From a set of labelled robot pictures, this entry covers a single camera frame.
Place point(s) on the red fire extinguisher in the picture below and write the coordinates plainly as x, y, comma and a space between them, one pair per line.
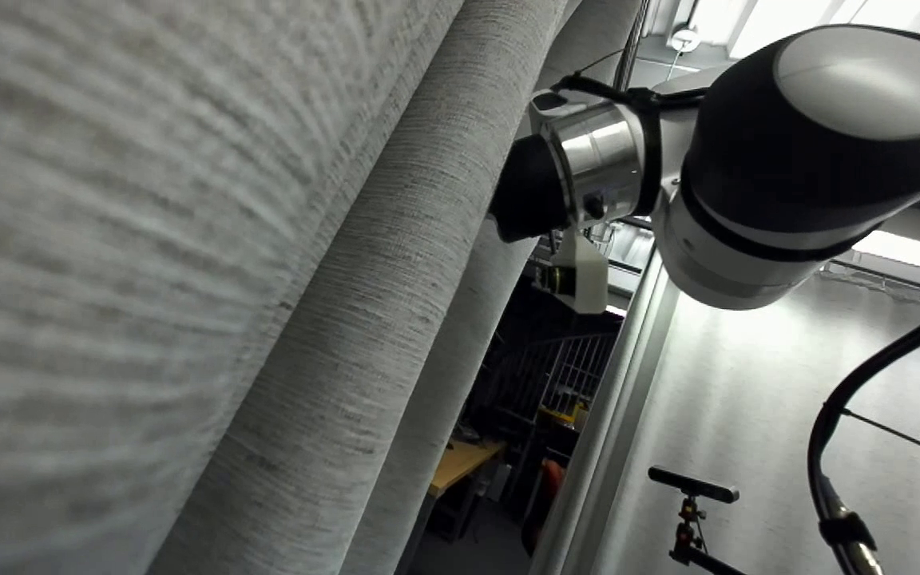
549, 484

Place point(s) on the yellow bar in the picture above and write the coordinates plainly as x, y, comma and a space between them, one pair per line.
563, 412

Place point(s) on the wooden shelf board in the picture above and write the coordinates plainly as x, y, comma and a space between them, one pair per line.
465, 464

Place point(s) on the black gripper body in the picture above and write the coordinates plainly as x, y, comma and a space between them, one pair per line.
529, 193

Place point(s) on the ceiling light strip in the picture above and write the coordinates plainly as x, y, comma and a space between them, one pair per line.
918, 258

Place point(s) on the round ceiling sensor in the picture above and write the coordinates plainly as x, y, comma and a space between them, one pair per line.
684, 41

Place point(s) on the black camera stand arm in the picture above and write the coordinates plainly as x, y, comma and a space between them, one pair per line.
688, 538

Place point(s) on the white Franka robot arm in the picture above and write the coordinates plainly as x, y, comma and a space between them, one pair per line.
823, 160

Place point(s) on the grey fabric curtain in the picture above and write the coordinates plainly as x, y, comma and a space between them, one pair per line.
216, 265

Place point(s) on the black bar camera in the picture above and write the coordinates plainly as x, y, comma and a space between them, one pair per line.
693, 484

